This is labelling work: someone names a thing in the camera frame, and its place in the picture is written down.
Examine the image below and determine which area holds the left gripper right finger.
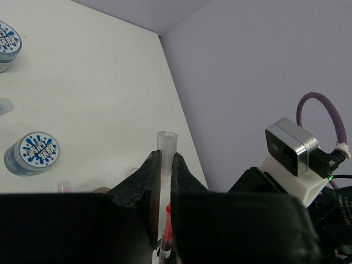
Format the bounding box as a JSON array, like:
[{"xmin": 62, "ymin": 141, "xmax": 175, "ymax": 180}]
[{"xmin": 170, "ymin": 154, "xmax": 321, "ymax": 263}]

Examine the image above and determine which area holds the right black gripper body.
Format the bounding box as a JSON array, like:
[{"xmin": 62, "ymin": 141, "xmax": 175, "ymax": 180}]
[{"xmin": 228, "ymin": 167, "xmax": 286, "ymax": 194}]

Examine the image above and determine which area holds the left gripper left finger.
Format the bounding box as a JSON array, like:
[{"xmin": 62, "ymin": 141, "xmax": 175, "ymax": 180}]
[{"xmin": 1, "ymin": 151, "xmax": 161, "ymax": 263}]

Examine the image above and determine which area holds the red gel pen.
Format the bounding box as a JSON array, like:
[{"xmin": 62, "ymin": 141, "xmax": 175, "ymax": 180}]
[{"xmin": 158, "ymin": 204, "xmax": 173, "ymax": 263}]

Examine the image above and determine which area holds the large clear tape roll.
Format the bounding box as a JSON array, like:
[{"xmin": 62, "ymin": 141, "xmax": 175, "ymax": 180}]
[{"xmin": 93, "ymin": 187, "xmax": 110, "ymax": 194}]

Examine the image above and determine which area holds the small clear tape roll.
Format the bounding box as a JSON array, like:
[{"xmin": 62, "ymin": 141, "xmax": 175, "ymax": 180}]
[{"xmin": 124, "ymin": 167, "xmax": 138, "ymax": 178}]

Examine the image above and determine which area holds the purple glue stick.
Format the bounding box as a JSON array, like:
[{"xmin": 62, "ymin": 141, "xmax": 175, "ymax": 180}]
[{"xmin": 57, "ymin": 180, "xmax": 72, "ymax": 194}]

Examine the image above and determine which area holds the near blue white putty jar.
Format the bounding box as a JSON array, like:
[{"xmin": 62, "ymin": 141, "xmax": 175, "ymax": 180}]
[{"xmin": 4, "ymin": 131, "xmax": 61, "ymax": 177}]

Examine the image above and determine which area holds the blue white putty jar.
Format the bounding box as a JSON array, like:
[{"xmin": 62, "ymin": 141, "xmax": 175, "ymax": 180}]
[
  {"xmin": 0, "ymin": 21, "xmax": 23, "ymax": 73},
  {"xmin": 4, "ymin": 131, "xmax": 61, "ymax": 177}
]

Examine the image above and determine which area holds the blue glue stick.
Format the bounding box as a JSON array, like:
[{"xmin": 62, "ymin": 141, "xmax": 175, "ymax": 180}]
[{"xmin": 0, "ymin": 97, "xmax": 15, "ymax": 116}]

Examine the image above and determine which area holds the far blue white putty jar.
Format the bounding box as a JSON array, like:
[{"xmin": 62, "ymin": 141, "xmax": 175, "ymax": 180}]
[{"xmin": 0, "ymin": 21, "xmax": 23, "ymax": 73}]

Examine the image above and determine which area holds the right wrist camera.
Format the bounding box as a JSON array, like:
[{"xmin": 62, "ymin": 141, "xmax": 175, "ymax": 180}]
[{"xmin": 261, "ymin": 118, "xmax": 331, "ymax": 207}]

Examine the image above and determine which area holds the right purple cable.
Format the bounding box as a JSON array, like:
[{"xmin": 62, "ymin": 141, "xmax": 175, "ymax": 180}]
[{"xmin": 296, "ymin": 91, "xmax": 345, "ymax": 190}]

